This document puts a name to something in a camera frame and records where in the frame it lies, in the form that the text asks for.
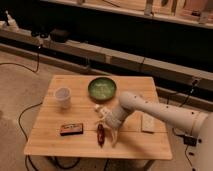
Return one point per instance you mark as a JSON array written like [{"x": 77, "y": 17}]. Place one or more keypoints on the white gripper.
[{"x": 114, "y": 120}]

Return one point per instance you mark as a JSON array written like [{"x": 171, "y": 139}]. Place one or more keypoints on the red chili pepper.
[{"x": 100, "y": 135}]

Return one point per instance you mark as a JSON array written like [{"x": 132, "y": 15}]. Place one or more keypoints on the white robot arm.
[{"x": 194, "y": 123}]

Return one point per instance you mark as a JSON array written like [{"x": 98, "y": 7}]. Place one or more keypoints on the green ceramic bowl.
[{"x": 102, "y": 88}]

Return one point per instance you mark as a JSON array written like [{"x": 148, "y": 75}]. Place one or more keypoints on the white squeeze tube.
[{"x": 102, "y": 111}]

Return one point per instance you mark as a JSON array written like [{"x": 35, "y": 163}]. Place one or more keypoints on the dark rectangular tin box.
[{"x": 71, "y": 129}]

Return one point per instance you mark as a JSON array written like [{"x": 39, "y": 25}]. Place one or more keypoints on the pale rectangular sponge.
[{"x": 147, "y": 123}]

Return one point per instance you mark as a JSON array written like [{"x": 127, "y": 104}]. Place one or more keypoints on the wooden table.
[{"x": 45, "y": 138}]

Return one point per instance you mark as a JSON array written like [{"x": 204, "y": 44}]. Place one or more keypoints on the black power adapter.
[{"x": 191, "y": 141}]

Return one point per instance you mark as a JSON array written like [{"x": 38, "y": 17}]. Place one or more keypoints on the black device on ledge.
[{"x": 59, "y": 35}]

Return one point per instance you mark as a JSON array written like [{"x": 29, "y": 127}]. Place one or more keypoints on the white bottle on ledge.
[{"x": 12, "y": 24}]

